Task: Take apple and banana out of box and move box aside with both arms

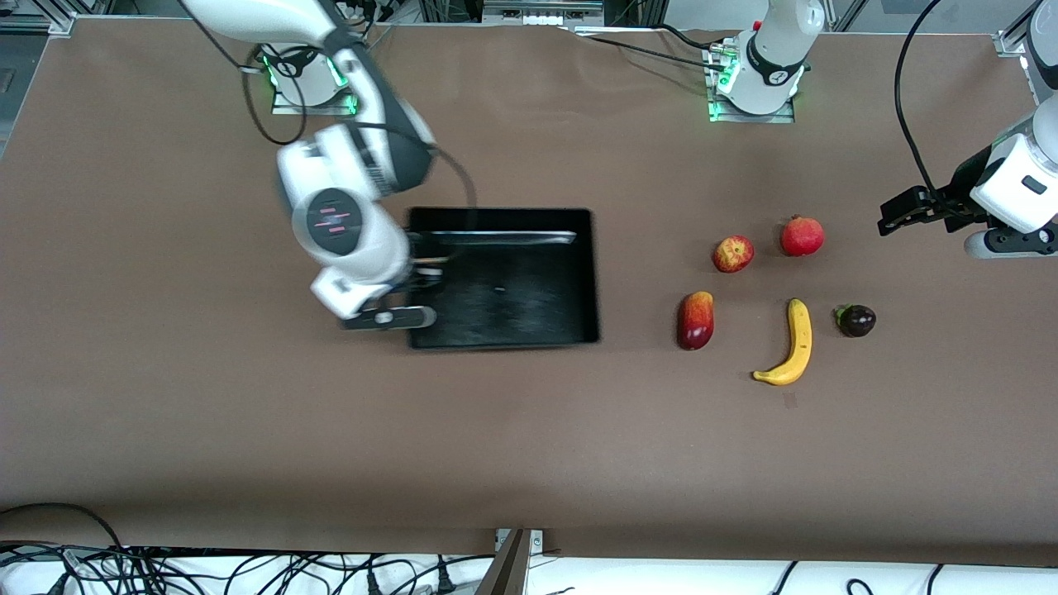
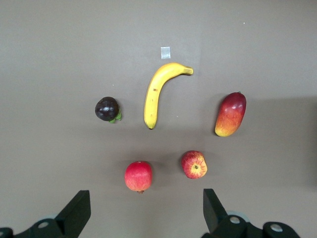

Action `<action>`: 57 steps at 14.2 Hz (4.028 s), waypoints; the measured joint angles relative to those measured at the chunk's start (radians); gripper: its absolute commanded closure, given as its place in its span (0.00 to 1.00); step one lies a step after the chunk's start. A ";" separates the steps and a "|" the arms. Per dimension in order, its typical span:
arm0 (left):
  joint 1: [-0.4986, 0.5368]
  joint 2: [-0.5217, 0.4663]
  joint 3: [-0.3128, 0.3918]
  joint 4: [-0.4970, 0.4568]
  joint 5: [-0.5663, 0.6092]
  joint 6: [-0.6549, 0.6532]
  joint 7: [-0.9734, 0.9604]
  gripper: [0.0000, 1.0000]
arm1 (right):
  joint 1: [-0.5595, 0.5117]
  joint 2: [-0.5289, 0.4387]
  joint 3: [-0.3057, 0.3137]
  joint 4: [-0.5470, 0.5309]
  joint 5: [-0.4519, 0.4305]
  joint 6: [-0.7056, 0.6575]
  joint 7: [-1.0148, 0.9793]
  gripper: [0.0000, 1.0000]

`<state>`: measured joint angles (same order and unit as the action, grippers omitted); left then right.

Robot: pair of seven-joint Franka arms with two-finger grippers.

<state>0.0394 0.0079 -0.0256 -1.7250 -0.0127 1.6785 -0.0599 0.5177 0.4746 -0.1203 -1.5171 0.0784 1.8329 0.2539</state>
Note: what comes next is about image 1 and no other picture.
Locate black cable across table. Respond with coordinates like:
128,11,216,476
562,25,745,71

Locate aluminium corner profile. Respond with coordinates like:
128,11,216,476
994,0,1044,59

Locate dark grey post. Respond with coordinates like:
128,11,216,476
475,529,531,595

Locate tangled black cables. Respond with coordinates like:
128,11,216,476
0,541,497,595

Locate yellow banana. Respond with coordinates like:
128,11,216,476
752,297,813,387

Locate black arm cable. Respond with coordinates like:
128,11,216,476
893,0,951,203
203,29,479,209

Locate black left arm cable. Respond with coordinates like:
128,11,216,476
893,0,951,203

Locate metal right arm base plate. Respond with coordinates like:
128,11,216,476
271,45,360,115

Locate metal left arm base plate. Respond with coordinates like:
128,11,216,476
705,37,796,123

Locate aluminium frame rack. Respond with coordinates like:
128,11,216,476
417,0,666,30

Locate black looping cable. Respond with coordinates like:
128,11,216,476
0,502,126,550

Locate red pomegranate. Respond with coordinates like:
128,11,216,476
780,215,826,257

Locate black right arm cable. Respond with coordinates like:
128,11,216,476
203,29,479,209

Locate black plastic box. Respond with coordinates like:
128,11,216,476
407,207,600,350

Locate red yellow mango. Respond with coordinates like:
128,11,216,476
677,291,715,351

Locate red yellow apple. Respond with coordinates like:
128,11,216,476
712,235,755,274

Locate dark purple eggplant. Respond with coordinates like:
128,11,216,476
834,304,877,338

